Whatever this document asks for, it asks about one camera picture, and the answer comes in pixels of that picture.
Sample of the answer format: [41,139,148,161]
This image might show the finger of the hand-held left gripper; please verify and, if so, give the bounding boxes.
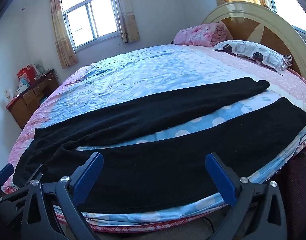
[0,164,15,195]
[0,164,44,202]

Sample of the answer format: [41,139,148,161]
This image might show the folded pink floral blanket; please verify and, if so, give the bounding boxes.
[173,23,233,47]

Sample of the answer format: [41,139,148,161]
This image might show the black pants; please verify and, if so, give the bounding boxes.
[12,77,306,214]

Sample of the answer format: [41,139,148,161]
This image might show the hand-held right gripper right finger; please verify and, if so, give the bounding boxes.
[205,152,288,240]

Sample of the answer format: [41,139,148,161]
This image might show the red gift bag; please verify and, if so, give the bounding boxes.
[17,64,37,85]

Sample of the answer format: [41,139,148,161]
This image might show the brown wooden desk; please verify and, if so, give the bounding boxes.
[6,73,59,130]

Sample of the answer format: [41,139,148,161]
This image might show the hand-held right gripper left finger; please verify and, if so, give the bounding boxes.
[21,152,104,240]

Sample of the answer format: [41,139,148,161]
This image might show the beige patterned curtain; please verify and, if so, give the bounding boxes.
[48,0,78,68]
[110,0,140,43]

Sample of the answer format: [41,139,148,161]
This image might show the white tissue box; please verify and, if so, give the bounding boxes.
[15,84,30,95]

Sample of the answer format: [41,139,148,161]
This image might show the large bright window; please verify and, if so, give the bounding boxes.
[265,0,306,34]

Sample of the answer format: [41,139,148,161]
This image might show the sliding window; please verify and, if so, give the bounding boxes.
[60,0,120,49]

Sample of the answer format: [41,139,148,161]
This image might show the grey patterned pillow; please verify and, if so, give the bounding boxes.
[212,40,288,75]

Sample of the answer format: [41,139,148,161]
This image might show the white printed card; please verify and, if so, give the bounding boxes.
[3,89,15,103]

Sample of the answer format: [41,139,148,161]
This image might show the bed with blue pink sheet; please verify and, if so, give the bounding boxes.
[0,42,306,233]

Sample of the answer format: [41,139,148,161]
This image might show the cream wooden bed headboard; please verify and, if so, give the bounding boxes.
[201,1,306,85]

